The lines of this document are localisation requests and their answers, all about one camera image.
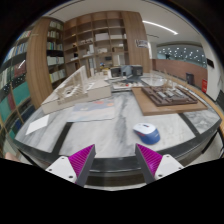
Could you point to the brown building model on board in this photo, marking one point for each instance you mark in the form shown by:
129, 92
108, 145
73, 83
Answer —
166, 98

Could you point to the group of small ceiling lights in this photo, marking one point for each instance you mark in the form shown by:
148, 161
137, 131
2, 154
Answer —
180, 51

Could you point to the curved shelf unit with books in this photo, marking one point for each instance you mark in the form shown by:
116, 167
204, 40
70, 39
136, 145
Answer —
36, 60

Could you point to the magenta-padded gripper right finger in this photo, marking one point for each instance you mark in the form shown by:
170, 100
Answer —
166, 164

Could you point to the black wall screen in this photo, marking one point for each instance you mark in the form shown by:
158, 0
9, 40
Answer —
210, 63

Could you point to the grey building model on base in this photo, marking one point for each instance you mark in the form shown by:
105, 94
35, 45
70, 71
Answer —
128, 71

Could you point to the grey floral mouse pad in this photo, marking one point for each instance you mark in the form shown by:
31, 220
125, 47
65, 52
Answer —
93, 111

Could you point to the wooden shelf unit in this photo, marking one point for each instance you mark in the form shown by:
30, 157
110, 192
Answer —
133, 33

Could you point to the white slatted building model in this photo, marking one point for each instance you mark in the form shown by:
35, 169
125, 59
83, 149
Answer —
83, 90

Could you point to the white paper sheet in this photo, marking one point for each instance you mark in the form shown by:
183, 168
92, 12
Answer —
37, 125

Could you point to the white poster on column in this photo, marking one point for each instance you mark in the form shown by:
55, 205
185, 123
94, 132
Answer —
142, 43

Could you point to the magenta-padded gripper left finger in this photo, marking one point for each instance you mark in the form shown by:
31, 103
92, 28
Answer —
63, 166

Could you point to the long ceiling light strip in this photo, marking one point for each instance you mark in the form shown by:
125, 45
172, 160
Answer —
160, 26

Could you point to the white and blue computer mouse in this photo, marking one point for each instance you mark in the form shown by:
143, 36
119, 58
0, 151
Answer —
148, 132

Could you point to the red wall sign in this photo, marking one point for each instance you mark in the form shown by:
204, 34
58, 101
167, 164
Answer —
204, 86

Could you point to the dark bin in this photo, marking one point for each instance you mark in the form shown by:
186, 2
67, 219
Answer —
190, 78

